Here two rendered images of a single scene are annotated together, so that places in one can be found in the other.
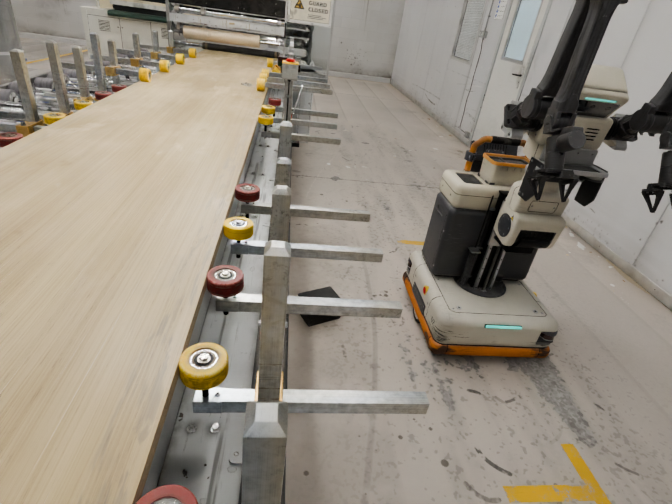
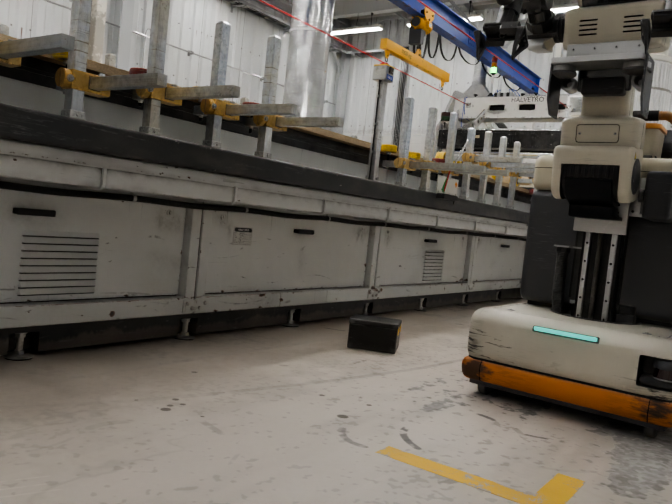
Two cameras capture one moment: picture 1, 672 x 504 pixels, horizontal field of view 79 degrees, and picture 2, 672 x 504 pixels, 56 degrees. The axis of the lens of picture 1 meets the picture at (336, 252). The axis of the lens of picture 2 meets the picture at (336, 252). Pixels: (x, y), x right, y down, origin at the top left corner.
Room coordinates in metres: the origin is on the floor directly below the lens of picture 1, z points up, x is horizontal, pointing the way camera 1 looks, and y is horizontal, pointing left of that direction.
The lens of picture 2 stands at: (-0.23, -1.64, 0.51)
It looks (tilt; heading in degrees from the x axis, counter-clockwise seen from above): 3 degrees down; 45
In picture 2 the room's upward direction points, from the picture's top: 6 degrees clockwise
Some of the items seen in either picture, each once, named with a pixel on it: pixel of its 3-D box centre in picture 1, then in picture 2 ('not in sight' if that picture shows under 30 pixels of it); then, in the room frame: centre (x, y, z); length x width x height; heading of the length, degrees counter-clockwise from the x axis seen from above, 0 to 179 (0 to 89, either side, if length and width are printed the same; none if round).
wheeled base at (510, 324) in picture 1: (472, 299); (590, 352); (1.88, -0.79, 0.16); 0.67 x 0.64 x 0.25; 9
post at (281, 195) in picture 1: (275, 290); (155, 67); (0.71, 0.12, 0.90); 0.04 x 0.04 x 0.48; 9
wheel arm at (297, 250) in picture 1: (308, 251); (242, 110); (1.01, 0.08, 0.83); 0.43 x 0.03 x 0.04; 99
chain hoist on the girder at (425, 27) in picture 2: not in sight; (420, 38); (6.30, 3.68, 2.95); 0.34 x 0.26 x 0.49; 9
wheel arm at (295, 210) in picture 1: (306, 212); (291, 122); (1.26, 0.12, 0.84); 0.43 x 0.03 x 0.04; 99
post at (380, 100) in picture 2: (286, 129); (376, 131); (1.93, 0.32, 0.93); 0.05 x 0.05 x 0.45; 9
